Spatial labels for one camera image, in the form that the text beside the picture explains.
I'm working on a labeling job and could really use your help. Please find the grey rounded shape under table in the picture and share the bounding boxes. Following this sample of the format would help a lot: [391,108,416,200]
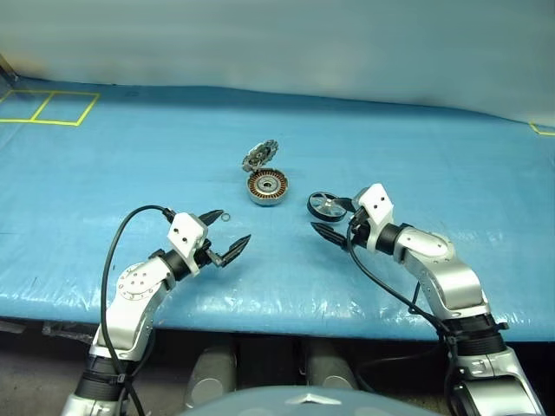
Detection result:
[185,345,238,409]
[304,345,360,392]

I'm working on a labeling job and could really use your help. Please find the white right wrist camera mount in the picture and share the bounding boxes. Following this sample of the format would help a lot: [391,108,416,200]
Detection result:
[354,183,396,253]

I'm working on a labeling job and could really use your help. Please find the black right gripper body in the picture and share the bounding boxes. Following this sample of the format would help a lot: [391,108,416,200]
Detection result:
[345,205,370,251]

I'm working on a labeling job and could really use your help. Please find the round motor stator copper windings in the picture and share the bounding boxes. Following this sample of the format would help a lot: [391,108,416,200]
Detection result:
[245,168,289,209]

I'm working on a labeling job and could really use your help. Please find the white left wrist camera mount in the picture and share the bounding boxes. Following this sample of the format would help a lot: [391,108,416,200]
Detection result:
[166,211,209,277]

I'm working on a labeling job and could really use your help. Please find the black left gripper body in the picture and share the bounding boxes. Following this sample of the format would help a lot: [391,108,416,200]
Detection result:
[193,236,227,269]

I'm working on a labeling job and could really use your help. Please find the black spoked motor rotor cap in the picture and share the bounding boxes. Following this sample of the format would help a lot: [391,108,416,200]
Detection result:
[307,190,349,224]

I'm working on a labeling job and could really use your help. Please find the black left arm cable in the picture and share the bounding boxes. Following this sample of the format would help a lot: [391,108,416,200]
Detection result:
[100,205,174,416]

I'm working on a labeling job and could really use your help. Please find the yellow tape double square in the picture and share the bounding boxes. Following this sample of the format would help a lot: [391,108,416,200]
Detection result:
[0,90,101,127]

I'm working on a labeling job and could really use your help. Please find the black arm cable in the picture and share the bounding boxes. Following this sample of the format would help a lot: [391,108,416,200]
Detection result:
[100,205,174,416]
[345,214,461,416]

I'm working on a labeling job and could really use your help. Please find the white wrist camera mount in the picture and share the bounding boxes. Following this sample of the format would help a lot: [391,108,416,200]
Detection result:
[354,183,396,253]
[166,211,209,277]

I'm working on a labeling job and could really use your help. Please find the grey robot torso with logo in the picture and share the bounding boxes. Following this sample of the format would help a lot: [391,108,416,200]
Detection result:
[176,387,420,416]

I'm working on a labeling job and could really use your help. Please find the blue plastic table cover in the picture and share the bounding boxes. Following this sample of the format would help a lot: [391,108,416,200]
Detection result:
[0,74,555,344]

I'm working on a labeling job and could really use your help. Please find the metal frame post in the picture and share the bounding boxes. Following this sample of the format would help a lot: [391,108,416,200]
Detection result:
[0,52,21,90]

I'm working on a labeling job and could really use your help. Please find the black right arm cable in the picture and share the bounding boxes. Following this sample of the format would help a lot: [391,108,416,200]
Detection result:
[345,214,461,416]

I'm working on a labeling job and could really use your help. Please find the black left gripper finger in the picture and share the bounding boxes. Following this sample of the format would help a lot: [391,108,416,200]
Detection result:
[215,234,253,267]
[199,209,225,227]

